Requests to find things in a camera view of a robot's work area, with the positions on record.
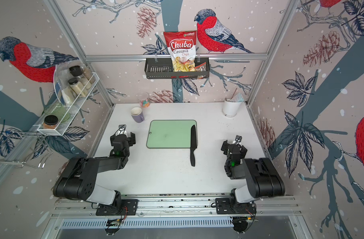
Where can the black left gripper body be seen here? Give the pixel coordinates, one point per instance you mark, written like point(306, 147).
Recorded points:
point(131, 141)

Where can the clear acrylic wall shelf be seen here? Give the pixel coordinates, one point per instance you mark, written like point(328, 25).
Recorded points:
point(66, 96)

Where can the red Chuba cassava chips bag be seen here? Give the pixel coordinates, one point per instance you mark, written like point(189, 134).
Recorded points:
point(182, 49)

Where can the green cutting board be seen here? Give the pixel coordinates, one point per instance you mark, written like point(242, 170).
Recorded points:
point(170, 134)

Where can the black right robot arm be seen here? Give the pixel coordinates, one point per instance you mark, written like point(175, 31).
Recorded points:
point(262, 179)

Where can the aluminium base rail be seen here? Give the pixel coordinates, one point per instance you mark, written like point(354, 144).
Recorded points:
point(177, 205)

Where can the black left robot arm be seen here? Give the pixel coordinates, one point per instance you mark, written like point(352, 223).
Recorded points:
point(78, 179)

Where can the purple mug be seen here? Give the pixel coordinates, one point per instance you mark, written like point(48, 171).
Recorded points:
point(137, 114)

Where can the black-lid spice jar front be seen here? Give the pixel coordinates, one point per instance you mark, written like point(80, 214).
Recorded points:
point(78, 87)

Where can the green glass bowl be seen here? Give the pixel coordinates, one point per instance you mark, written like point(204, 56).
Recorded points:
point(59, 110)

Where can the white utensil holder cup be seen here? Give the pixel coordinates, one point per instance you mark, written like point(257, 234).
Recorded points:
point(231, 106)

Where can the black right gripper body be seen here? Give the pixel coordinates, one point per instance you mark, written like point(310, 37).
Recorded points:
point(225, 146)

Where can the chrome wire wall rack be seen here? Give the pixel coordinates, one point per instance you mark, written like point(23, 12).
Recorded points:
point(22, 149)

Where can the black-lid spice jar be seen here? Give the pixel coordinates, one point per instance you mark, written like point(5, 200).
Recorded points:
point(78, 87)
point(83, 74)

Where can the short jar with black lid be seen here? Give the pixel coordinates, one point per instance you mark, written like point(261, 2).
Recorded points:
point(50, 122)

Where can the black kitchen knife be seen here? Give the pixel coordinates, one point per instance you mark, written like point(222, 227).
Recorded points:
point(193, 144)

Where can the black-lid spice jar rear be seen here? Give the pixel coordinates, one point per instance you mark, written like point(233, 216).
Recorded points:
point(83, 74)

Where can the clear cup with candies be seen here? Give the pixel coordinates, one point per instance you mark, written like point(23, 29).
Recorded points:
point(143, 99)

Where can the black wire wall basket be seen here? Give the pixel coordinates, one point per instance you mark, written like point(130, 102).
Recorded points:
point(163, 68)

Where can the small dark snack packet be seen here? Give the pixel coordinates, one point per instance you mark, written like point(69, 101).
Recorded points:
point(201, 68)

